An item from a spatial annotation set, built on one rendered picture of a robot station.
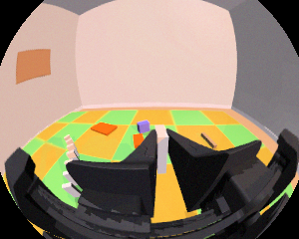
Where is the purple block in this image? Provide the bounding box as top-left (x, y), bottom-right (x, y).
top-left (137, 120), bottom-right (150, 132)

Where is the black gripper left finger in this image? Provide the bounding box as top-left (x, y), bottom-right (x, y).
top-left (66, 128), bottom-right (157, 218)

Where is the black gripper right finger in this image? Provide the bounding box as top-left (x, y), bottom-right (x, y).
top-left (165, 127), bottom-right (262, 212)

